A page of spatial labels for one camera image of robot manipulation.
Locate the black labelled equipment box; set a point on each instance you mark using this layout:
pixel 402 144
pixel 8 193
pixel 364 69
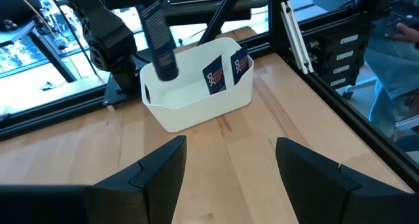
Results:
pixel 324 60

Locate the black aluminium table frame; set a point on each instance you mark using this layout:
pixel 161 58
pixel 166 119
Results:
pixel 49 114

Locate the white plastic bin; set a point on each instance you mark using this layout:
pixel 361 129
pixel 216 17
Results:
pixel 196 112

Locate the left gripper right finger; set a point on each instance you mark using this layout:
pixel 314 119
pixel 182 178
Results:
pixel 320 191

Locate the dark metal desk frame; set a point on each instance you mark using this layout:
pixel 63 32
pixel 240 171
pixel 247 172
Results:
pixel 55 57

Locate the black desk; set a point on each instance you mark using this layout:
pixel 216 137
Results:
pixel 196 12

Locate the person's hand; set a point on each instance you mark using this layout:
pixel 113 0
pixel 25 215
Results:
pixel 407 32

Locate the black keyboard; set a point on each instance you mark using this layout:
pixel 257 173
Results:
pixel 399 19

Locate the person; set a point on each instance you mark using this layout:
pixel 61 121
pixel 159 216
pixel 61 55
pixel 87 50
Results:
pixel 393 70

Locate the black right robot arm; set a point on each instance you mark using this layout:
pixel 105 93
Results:
pixel 108 40

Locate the silver aluminium bar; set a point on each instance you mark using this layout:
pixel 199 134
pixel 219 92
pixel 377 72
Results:
pixel 296 37

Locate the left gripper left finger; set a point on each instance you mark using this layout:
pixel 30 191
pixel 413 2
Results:
pixel 157 184

